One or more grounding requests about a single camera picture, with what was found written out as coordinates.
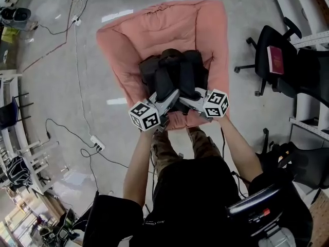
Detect person's right forearm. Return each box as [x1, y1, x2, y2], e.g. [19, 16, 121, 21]
[217, 114, 264, 184]

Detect black and white bag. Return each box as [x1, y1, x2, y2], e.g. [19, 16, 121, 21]
[6, 155, 33, 188]

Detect white power cable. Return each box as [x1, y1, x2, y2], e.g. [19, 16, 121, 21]
[74, 24, 94, 138]

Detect pink cushioned floor chair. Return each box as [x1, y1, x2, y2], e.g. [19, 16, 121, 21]
[96, 0, 230, 131]

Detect blue chair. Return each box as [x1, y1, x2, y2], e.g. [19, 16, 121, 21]
[0, 92, 34, 131]

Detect white metal shelving rack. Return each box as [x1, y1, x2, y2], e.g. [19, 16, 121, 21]
[288, 30, 329, 142]

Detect black mesh office chair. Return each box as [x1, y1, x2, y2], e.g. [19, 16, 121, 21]
[255, 127, 329, 190]

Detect white table frame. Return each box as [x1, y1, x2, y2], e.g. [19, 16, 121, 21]
[0, 70, 59, 196]

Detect person's left forearm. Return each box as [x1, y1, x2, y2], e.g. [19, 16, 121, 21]
[122, 127, 156, 206]

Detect black device with red button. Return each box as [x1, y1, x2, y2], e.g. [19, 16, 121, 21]
[225, 183, 285, 238]

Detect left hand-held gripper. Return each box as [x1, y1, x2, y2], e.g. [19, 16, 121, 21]
[128, 89, 181, 133]

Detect person's black shirt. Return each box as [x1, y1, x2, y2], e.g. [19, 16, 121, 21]
[81, 155, 315, 247]

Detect black backpack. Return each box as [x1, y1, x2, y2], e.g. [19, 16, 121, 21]
[138, 48, 209, 115]

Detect black floor cable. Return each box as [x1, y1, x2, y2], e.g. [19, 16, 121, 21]
[45, 118, 96, 148]
[38, 19, 77, 36]

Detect red book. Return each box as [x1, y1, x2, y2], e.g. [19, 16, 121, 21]
[266, 45, 285, 76]

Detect red floor cable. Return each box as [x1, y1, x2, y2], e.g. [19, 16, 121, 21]
[22, 0, 79, 73]

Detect grey bucket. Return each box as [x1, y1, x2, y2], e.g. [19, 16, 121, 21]
[0, 6, 32, 30]

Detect person's camouflage trousers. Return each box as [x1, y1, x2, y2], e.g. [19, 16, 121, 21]
[150, 126, 222, 180]

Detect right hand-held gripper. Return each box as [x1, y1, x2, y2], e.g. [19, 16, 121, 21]
[179, 87, 230, 121]

